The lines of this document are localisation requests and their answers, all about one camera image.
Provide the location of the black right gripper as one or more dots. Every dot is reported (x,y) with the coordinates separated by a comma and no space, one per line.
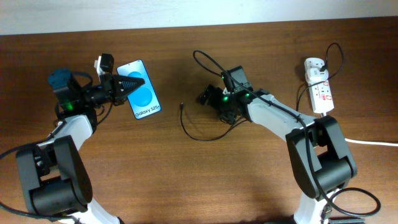
(206,93)

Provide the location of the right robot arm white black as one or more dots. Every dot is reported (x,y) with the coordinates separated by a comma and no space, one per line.
(321,160)

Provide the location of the white power strip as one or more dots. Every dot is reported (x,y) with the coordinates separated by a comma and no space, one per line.
(320,93)

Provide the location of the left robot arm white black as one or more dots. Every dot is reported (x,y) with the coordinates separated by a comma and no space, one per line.
(55,183)

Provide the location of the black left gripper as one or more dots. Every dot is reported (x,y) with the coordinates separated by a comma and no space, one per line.
(115,87)

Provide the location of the white USB charger plug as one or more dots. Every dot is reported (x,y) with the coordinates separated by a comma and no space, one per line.
(314,75)

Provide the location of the blue Galaxy smartphone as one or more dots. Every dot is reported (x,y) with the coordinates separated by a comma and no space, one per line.
(143,101)

